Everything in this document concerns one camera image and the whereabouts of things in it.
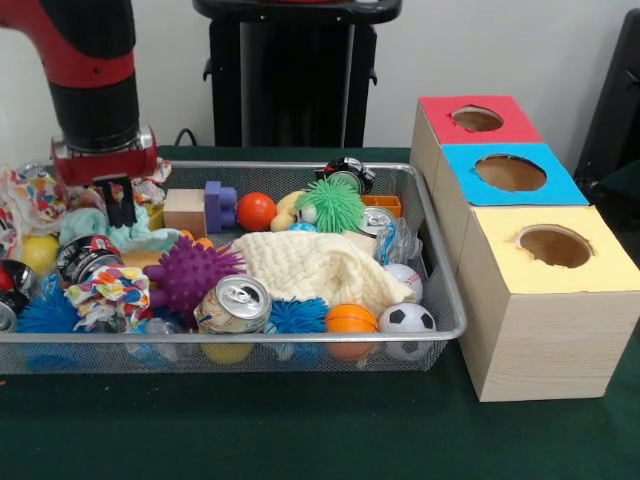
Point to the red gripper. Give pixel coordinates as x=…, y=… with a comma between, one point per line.
x=105, y=165

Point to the light teal knitted cloth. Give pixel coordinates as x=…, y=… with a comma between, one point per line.
x=90, y=225

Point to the plain wooden cube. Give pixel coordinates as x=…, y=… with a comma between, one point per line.
x=185, y=210

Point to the colourful patterned cloth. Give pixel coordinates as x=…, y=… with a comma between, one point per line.
x=105, y=295

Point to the purple spiky ball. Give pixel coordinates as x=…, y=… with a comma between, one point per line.
x=190, y=275

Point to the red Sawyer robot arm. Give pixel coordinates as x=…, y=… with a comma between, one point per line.
x=90, y=60

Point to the clear mesh bin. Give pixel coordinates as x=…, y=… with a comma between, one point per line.
x=450, y=300

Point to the wooden box with three holes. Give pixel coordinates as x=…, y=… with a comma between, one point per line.
x=540, y=340

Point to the black silver drink can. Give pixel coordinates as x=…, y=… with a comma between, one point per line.
x=88, y=258

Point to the yellow ball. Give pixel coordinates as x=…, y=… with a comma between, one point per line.
x=38, y=255

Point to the purple toy block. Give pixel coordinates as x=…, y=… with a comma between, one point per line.
x=220, y=205

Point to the blue spiky ball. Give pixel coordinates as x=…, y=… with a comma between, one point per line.
x=45, y=312

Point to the small red ball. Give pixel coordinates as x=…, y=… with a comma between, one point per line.
x=256, y=211

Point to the crushed black drink can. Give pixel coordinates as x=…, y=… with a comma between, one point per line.
x=12, y=295

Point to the crushed silver can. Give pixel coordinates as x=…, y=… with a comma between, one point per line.
x=232, y=303

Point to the green fuzzy toy with eyes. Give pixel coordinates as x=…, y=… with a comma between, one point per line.
x=330, y=205

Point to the cream knitted cloth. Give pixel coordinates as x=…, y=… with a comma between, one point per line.
x=320, y=268

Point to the small orange basketball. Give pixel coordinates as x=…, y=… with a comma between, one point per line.
x=350, y=318

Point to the small soccer ball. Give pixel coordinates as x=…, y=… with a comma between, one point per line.
x=406, y=320

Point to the black chair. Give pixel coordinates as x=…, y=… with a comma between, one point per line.
x=620, y=110

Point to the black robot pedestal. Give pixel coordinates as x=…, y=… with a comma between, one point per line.
x=290, y=80

